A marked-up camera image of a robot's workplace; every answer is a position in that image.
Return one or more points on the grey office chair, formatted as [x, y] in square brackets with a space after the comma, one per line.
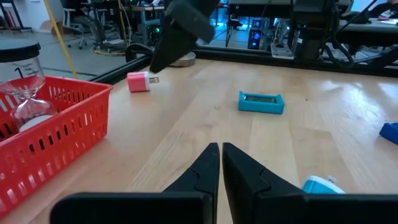
[76, 23]

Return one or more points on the pink white USB charger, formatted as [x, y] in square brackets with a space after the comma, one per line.
[138, 81]

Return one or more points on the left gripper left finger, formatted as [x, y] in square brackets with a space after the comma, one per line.
[155, 208]

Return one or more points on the teal digital clock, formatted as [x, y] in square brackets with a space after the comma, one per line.
[261, 102]

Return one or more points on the black metal shelf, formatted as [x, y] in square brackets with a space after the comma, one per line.
[12, 15]

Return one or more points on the grey desk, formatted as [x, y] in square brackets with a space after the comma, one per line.
[370, 32]

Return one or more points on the computer tower with blue lights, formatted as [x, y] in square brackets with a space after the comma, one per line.
[256, 34]

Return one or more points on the person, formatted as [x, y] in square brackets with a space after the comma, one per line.
[385, 7]

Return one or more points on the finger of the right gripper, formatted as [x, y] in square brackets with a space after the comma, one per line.
[171, 43]

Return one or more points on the cardboard box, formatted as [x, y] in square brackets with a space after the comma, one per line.
[48, 26]

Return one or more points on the white sand hourglass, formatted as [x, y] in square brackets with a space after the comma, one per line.
[21, 87]

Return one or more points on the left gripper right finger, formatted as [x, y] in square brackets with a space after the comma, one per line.
[280, 208]

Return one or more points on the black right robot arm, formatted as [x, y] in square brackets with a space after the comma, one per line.
[311, 34]

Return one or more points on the blue digital clock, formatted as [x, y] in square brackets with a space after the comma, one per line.
[390, 132]

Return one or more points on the light blue USB charger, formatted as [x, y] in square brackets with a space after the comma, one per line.
[321, 185]

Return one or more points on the computer tower with green light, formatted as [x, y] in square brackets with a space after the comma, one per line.
[150, 31]

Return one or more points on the red plastic basket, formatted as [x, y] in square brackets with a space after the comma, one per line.
[46, 140]

